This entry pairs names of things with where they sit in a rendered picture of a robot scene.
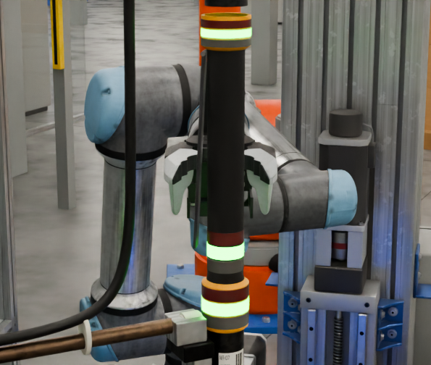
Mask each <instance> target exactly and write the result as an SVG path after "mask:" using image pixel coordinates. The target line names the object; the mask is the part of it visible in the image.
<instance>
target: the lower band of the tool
mask: <svg viewBox="0 0 431 365"><path fill-rule="evenodd" d="M248 284H249V281H248V279H247V278H246V277H244V280H243V281H242V282H239V283H235V284H231V285H221V284H215V283H212V282H210V281H208V280H207V279H206V277H205V278H203V279H202V285H203V286H205V287H207V288H210V289H213V290H237V289H241V288H244V287H246V286H247V285H248ZM202 298H203V297H202ZM247 299H248V298H246V299H244V300H242V301H238V302H233V303H218V302H213V301H208V300H207V299H205V298H204V300H205V301H208V302H211V303H218V304H234V303H240V302H243V301H245V300H247ZM202 311H203V310H202ZM203 312H204V311H203ZM247 312H248V311H247ZM247 312H246V313H247ZM204 313H205V314H207V315H209V316H214V315H211V314H208V313H206V312H204ZM246 313H244V314H246ZM244 314H240V315H237V316H242V315H244ZM237 316H214V317H219V318H231V317H237ZM247 326H248V324H247V325H246V326H245V327H241V328H239V329H235V330H216V329H212V328H209V327H206V329H207V330H209V331H211V332H216V333H234V332H240V331H242V330H244V329H245V328H246V327H247Z"/></svg>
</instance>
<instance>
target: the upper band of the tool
mask: <svg viewBox="0 0 431 365"><path fill-rule="evenodd" d="M214 16H216V17H214ZM236 16H239V17H236ZM201 19H203V20H218V21H236V20H250V19H251V14H246V13H235V12H216V13H206V14H202V15H201ZM201 28H202V29H207V30H246V29H250V28H251V27H249V28H237V29H216V28H203V27H201ZM202 38H205V39H212V40H240V39H247V38H251V36H250V37H246V38H207V37H203V36H202ZM203 47H204V48H205V49H208V50H212V51H240V50H245V49H247V48H248V47H249V46H247V47H240V48H213V47H206V46H203Z"/></svg>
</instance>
